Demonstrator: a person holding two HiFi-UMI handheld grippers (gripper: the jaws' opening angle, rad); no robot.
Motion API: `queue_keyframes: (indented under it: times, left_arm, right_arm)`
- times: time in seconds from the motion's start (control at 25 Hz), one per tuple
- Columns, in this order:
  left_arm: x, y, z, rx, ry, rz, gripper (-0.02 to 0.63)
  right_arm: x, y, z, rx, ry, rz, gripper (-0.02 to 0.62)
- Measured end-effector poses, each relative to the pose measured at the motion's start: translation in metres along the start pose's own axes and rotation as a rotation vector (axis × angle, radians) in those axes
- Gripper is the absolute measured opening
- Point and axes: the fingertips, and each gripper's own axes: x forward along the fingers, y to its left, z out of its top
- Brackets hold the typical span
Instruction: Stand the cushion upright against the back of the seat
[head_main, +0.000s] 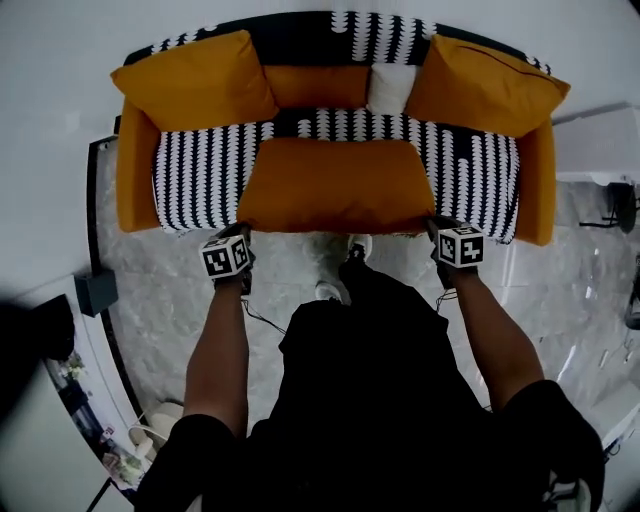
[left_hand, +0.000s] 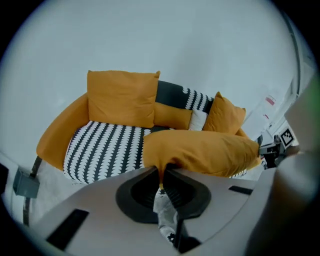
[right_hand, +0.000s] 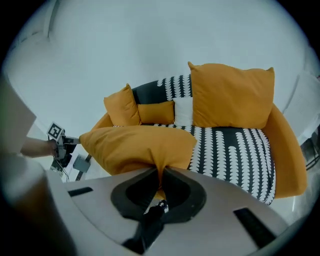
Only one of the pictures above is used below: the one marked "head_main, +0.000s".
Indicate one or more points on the person's right forearm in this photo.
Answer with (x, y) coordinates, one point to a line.
(500, 340)

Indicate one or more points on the white round fan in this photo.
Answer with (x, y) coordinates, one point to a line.
(157, 425)

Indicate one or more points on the black bag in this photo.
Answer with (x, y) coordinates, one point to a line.
(50, 325)

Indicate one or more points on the person's left white shoe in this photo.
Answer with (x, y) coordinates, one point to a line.
(330, 291)

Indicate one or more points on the person's right white shoe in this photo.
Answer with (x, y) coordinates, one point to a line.
(360, 246)

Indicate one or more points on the person's left forearm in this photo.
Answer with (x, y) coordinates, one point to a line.
(217, 360)

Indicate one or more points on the orange sofa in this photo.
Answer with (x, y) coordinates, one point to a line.
(132, 175)

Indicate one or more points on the dark grey box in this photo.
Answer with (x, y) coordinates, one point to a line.
(96, 295)

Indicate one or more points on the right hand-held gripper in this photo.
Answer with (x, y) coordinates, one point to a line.
(460, 247)

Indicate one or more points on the black white patterned throw blanket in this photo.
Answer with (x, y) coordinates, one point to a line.
(200, 175)

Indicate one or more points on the small white pillow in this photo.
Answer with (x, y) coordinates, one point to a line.
(391, 89)

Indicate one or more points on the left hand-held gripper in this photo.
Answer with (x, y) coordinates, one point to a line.
(225, 257)

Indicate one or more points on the black chair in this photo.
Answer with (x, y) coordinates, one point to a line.
(625, 207)

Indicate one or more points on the small orange pillow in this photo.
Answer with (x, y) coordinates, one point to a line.
(315, 87)

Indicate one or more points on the person's white shoe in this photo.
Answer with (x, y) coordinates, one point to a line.
(330, 291)
(360, 246)

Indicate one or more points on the person in grey clothing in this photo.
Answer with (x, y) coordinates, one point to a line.
(375, 400)

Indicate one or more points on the large orange cushion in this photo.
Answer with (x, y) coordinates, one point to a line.
(480, 85)
(335, 185)
(200, 80)

